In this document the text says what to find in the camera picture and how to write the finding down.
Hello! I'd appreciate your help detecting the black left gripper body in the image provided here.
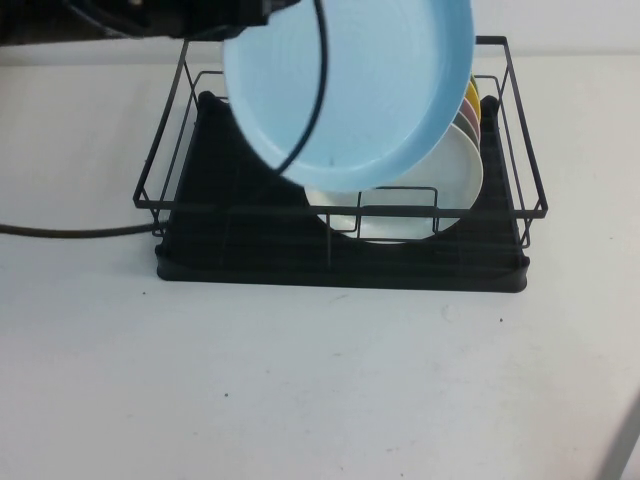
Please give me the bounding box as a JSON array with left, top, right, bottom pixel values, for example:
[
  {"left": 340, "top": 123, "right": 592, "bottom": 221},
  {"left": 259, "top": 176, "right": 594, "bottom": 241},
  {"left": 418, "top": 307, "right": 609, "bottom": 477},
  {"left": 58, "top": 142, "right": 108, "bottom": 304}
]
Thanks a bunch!
[{"left": 167, "top": 0, "right": 302, "bottom": 42}]

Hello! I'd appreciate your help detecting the light blue plate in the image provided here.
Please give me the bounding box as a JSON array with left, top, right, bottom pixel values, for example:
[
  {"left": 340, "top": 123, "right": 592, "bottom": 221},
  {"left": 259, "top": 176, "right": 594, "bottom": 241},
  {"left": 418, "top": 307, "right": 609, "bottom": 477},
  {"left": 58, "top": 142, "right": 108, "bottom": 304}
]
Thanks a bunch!
[{"left": 222, "top": 0, "right": 477, "bottom": 194}]

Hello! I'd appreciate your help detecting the yellow plate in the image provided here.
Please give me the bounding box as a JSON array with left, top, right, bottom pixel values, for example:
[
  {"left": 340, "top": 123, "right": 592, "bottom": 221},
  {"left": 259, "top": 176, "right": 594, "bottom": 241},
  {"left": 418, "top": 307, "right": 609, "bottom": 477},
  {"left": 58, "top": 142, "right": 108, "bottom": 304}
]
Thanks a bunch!
[{"left": 466, "top": 79, "right": 483, "bottom": 124}]

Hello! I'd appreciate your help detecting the pink plate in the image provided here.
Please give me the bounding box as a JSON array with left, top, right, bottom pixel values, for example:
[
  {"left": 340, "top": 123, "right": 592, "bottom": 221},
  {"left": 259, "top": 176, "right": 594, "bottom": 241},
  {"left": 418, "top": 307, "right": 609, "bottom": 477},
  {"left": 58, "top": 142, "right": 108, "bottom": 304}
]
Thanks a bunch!
[{"left": 455, "top": 97, "right": 482, "bottom": 142}]

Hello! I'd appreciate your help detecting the white plate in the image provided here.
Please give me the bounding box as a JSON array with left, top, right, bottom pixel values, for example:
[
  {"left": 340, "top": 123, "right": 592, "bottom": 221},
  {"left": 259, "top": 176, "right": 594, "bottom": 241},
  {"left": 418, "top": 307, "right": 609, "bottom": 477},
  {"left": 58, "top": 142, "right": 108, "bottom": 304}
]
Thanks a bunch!
[{"left": 303, "top": 121, "right": 485, "bottom": 245}]

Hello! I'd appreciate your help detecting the black plastic drip tray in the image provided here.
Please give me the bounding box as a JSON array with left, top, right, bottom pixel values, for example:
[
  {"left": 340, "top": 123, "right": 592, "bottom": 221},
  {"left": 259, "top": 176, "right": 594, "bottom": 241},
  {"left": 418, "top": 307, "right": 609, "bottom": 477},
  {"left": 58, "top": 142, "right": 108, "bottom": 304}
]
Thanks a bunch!
[{"left": 155, "top": 89, "right": 530, "bottom": 294}]

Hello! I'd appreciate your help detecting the thin black cable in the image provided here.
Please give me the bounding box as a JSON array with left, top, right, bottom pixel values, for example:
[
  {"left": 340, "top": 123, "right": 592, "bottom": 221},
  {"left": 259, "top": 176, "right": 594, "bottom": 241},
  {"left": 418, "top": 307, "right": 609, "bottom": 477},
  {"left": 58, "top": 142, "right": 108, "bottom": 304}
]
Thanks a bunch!
[{"left": 276, "top": 0, "right": 330, "bottom": 175}]

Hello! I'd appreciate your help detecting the thick black cable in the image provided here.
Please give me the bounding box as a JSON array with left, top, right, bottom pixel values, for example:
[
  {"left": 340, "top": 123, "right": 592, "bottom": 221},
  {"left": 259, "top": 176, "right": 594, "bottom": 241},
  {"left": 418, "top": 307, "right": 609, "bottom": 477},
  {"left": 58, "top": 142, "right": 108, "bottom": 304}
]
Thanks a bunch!
[{"left": 0, "top": 222, "right": 170, "bottom": 239}]

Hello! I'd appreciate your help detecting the black wire dish rack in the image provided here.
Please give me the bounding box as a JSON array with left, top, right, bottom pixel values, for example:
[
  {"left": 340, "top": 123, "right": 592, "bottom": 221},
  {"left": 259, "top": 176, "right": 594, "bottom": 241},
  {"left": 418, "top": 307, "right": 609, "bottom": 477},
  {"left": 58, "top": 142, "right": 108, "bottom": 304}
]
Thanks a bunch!
[{"left": 133, "top": 34, "right": 550, "bottom": 251}]

